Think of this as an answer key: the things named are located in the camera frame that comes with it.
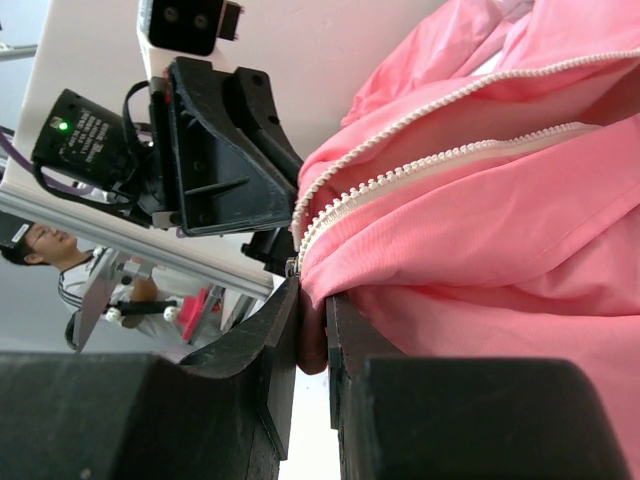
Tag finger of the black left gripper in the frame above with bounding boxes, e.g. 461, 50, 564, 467
223, 67, 302, 185
168, 57, 295, 237

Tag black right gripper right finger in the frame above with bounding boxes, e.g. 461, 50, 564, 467
326, 294, 631, 479

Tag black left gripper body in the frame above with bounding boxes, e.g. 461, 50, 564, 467
31, 76, 180, 230

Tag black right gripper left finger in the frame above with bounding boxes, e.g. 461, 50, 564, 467
1, 278, 299, 479

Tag pink hooded zip jacket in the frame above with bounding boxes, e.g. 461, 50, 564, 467
291, 1, 639, 475

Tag person in white shirt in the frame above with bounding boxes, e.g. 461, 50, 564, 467
1, 215, 204, 346

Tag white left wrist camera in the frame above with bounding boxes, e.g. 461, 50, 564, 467
136, 0, 244, 79

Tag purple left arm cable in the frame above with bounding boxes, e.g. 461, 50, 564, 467
0, 127, 101, 196

